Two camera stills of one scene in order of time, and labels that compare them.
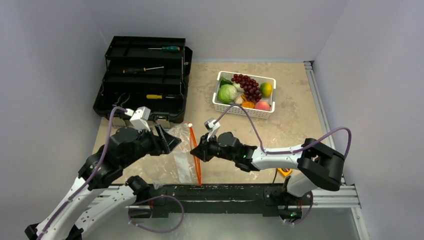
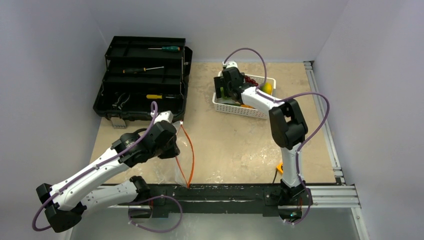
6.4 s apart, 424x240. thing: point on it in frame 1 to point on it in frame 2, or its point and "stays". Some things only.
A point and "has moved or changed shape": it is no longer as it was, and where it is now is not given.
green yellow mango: (266, 89) stays
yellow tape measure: (284, 172) stays
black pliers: (117, 103) stays
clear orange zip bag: (181, 166) has moved or changed shape
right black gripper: (205, 147) to (224, 85)
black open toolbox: (149, 72) stays
